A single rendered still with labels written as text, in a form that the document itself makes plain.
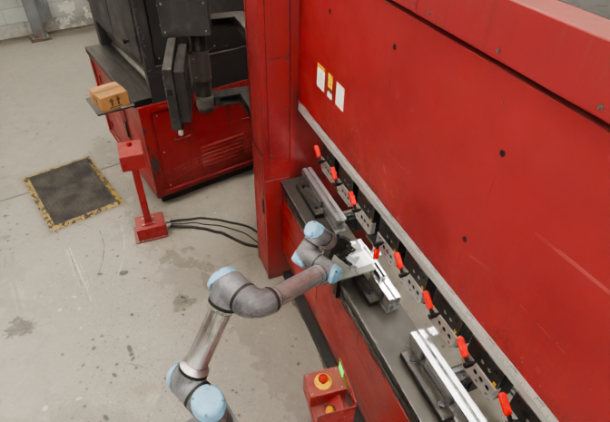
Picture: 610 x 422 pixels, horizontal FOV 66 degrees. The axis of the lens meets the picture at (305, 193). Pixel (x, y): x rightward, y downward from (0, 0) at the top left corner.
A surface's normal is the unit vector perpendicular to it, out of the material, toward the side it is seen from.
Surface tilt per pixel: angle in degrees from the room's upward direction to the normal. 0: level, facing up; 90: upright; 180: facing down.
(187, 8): 90
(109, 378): 0
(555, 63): 90
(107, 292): 0
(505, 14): 90
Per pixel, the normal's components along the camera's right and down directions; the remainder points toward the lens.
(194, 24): 0.16, 0.62
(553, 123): -0.93, 0.22
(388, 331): 0.02, -0.78
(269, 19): 0.37, 0.59
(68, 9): 0.58, 0.52
